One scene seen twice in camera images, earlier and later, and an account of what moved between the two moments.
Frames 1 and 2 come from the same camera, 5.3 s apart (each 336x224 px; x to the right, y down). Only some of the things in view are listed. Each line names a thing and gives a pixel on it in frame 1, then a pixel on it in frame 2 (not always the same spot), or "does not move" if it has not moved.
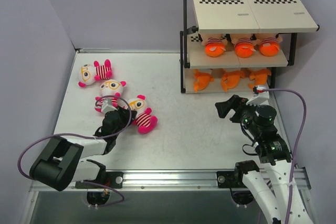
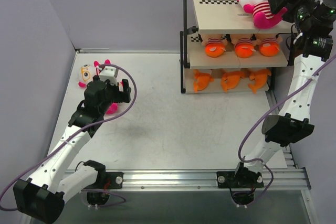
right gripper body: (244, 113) -> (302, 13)
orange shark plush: (259, 77) does not move
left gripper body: (122, 114) -> (118, 93)
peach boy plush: (269, 46) does not move
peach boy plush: (244, 47) does not move
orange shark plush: (230, 80) does not move
